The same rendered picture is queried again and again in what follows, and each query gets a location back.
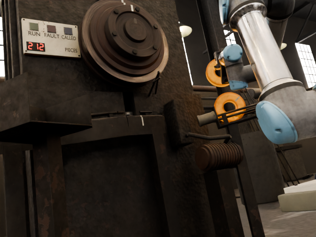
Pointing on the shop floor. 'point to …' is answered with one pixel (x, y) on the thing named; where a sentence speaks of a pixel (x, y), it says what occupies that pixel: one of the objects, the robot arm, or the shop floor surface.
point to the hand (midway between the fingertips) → (220, 68)
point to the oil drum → (262, 168)
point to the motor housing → (221, 185)
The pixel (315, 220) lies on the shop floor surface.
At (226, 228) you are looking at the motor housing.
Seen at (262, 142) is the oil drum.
